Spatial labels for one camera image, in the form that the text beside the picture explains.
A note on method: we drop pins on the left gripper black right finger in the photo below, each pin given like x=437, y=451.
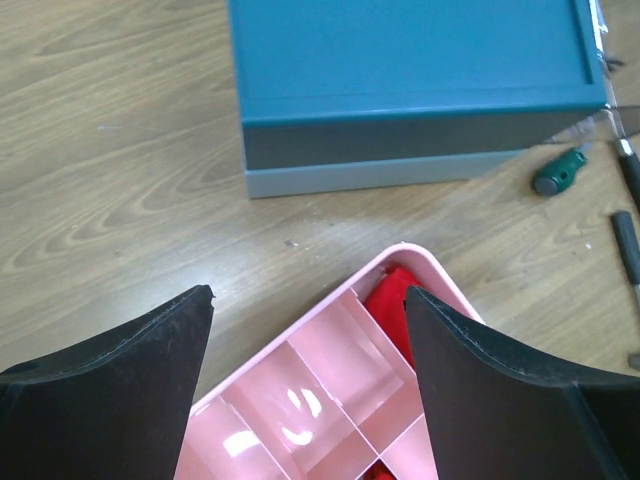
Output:
x=497, y=408

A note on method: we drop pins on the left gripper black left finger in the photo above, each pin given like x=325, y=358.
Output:
x=114, y=406

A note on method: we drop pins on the stubby green screwdriver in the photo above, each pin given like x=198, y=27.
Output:
x=559, y=174

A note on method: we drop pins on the teal drawer box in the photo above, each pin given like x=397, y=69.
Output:
x=342, y=95

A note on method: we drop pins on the red sock bottom middle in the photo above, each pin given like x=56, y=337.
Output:
x=378, y=471

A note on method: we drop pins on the red sock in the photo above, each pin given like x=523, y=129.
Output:
x=378, y=471
x=386, y=305

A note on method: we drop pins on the red sock top right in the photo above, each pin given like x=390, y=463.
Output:
x=386, y=305

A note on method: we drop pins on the pink divided tray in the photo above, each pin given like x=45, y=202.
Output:
x=328, y=398

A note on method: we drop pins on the claw hammer grey handle lower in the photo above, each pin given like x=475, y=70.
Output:
x=628, y=246

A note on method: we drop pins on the claw hammer black handle upright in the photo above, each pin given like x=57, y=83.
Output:
x=630, y=168

